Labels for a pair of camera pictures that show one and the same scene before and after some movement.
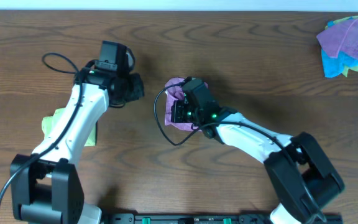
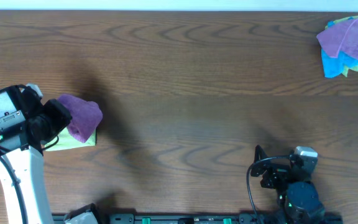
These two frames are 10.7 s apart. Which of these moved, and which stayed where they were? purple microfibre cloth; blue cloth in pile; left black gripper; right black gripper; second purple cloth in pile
Moved: purple microfibre cloth; left black gripper; right black gripper
Stayed: blue cloth in pile; second purple cloth in pile
